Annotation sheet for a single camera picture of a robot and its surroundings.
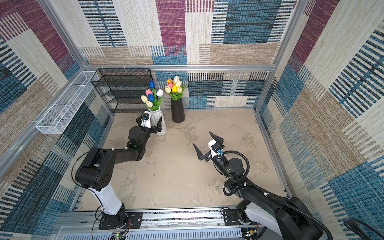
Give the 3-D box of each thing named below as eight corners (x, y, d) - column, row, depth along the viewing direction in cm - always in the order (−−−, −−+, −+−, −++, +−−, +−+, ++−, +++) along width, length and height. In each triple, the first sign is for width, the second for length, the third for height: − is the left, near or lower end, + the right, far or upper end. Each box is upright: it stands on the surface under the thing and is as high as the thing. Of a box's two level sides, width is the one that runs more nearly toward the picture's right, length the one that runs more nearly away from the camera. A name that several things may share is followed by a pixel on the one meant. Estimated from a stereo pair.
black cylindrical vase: (173, 122, 115) (170, 106, 101) (174, 115, 120) (171, 98, 107) (184, 122, 115) (183, 106, 101) (185, 115, 120) (184, 98, 107)
